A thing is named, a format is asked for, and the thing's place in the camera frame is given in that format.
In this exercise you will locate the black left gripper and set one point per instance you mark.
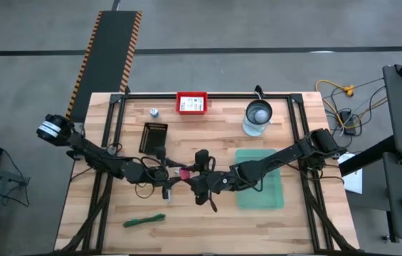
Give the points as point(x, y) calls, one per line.
point(156, 174)

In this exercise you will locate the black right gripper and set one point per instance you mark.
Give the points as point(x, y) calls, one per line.
point(215, 181)

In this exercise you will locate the small pink red cube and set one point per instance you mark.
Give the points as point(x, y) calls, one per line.
point(185, 174)

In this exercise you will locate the small blue white item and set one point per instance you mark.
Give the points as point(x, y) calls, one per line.
point(154, 112)

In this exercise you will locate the white printed leaflet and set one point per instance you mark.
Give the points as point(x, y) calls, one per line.
point(191, 104)

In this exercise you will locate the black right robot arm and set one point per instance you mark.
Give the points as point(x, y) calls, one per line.
point(286, 154)

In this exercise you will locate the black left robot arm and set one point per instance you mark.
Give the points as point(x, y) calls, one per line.
point(94, 156)

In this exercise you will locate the red plastic bin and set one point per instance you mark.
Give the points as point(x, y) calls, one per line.
point(178, 105)

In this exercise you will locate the teal translucent plastic bin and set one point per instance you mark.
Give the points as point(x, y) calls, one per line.
point(264, 199)

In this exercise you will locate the black slotted plastic basket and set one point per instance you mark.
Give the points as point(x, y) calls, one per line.
point(153, 138)

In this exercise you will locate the white ball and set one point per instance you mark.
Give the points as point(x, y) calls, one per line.
point(261, 115)

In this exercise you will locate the black clamp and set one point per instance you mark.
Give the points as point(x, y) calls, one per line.
point(258, 91)

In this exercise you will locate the black yellow-striped floor mat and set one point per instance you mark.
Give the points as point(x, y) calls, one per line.
point(111, 53)

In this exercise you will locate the white paper sheet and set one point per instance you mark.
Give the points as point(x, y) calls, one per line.
point(353, 181)

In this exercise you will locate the black power adapter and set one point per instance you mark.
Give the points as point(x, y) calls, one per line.
point(348, 122)

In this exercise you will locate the black aluminium table frame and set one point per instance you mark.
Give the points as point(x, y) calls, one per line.
point(229, 96)

